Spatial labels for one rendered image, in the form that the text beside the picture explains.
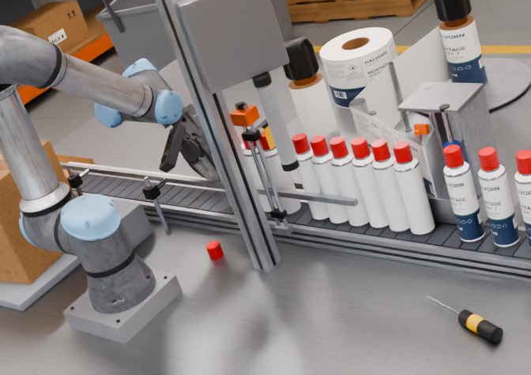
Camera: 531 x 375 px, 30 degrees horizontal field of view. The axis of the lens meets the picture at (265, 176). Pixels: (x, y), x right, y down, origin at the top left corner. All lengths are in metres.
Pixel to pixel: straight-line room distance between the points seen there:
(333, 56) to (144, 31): 2.07
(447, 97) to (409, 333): 0.47
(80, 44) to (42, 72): 4.59
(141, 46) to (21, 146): 2.57
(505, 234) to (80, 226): 0.86
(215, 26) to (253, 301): 0.60
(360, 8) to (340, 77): 3.23
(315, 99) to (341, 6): 3.52
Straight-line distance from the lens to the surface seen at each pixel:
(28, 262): 2.48
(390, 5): 5.76
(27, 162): 2.16
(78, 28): 6.64
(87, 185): 2.79
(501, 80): 2.59
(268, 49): 1.95
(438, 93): 2.01
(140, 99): 2.17
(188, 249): 2.39
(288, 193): 2.19
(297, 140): 2.12
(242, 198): 2.08
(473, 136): 1.98
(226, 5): 1.90
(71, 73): 2.05
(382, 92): 2.38
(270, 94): 1.96
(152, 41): 4.63
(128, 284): 2.16
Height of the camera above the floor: 1.99
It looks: 27 degrees down
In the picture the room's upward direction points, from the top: 19 degrees counter-clockwise
